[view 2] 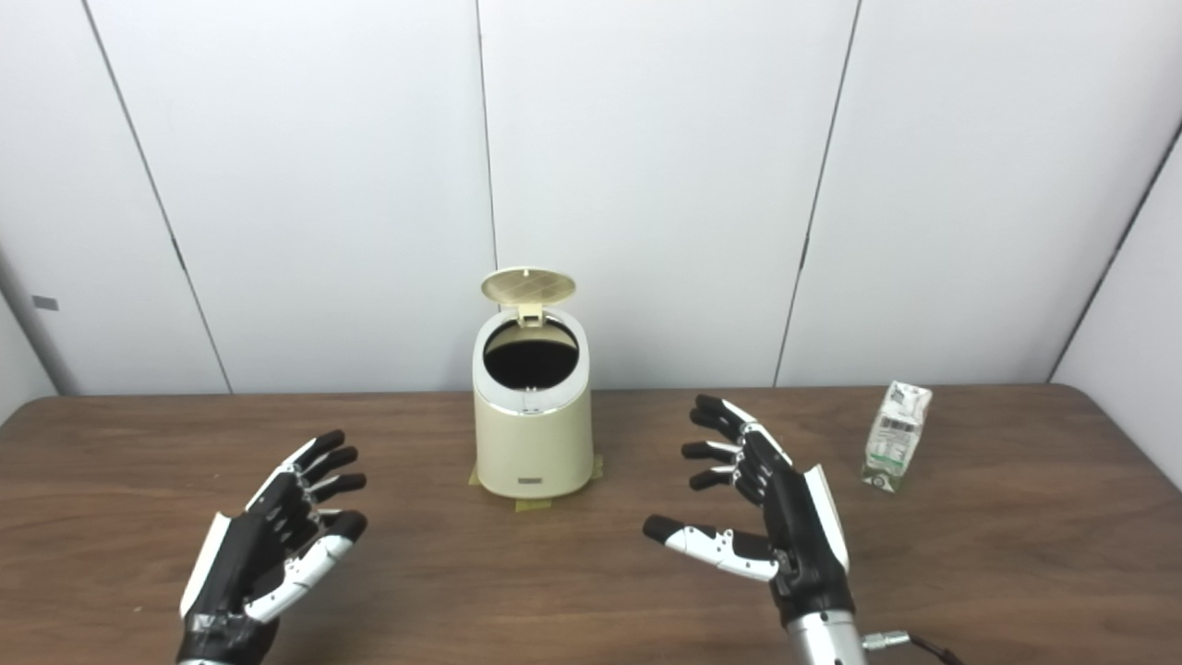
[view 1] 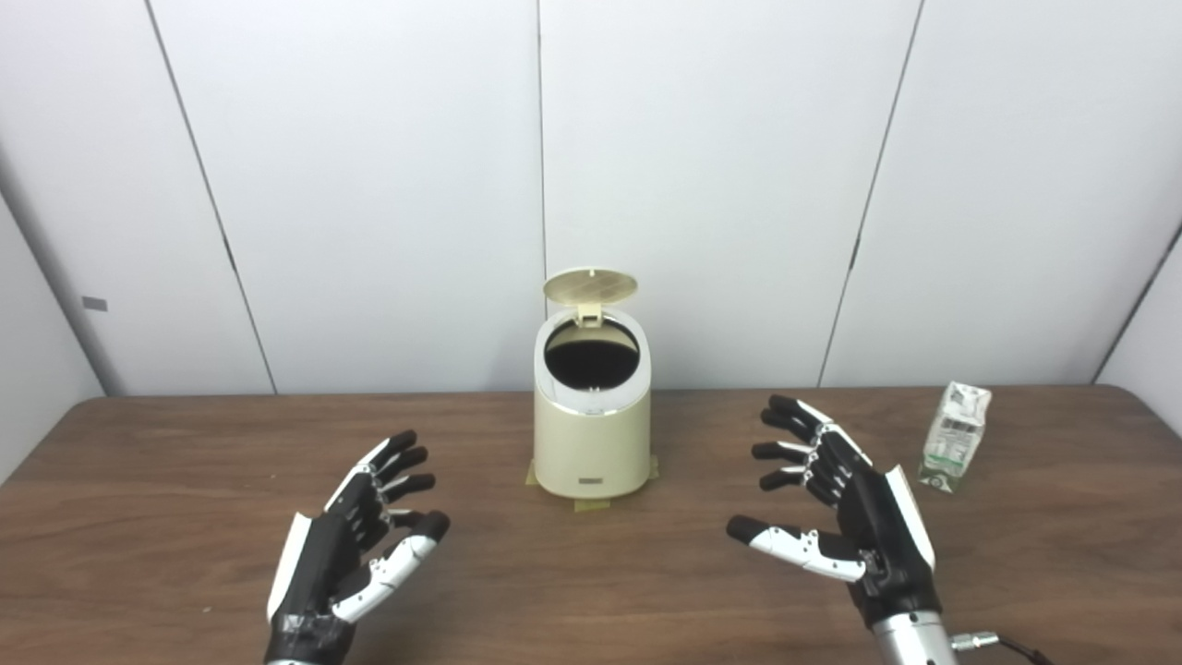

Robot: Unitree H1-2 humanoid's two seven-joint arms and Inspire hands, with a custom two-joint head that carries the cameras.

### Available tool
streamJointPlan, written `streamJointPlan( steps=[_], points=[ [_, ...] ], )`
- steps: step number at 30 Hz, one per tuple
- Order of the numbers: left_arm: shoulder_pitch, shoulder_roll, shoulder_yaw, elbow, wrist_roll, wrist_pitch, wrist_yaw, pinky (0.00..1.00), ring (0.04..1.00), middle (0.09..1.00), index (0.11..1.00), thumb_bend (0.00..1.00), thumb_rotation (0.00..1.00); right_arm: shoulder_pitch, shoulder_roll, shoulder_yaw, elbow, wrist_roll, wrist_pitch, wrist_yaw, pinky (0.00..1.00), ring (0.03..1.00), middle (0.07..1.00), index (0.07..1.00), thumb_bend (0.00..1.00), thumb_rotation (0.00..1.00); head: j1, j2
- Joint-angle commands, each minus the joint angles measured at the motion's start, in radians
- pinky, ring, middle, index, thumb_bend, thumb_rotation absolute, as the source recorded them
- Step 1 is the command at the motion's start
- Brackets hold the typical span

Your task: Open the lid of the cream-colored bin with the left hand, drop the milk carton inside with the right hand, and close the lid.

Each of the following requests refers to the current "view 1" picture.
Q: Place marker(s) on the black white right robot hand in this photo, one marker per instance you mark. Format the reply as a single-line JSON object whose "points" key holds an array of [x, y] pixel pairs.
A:
{"points": [[882, 536]]}

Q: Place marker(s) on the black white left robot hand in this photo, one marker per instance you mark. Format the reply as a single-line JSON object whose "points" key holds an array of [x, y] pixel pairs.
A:
{"points": [[319, 563]]}

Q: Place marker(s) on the green white milk carton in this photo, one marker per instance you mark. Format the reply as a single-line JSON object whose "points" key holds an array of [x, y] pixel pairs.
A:
{"points": [[956, 439]]}

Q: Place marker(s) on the cream round bin lid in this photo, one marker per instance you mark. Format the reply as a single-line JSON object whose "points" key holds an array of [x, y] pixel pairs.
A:
{"points": [[591, 286]]}

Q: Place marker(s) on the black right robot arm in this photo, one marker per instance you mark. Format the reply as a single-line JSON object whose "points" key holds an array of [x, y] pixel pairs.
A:
{"points": [[914, 642]]}

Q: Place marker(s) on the cream-colored bin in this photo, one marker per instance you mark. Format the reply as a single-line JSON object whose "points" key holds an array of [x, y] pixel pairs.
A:
{"points": [[591, 448]]}

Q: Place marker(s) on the grey wall tag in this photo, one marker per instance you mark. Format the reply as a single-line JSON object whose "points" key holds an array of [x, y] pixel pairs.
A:
{"points": [[94, 303]]}

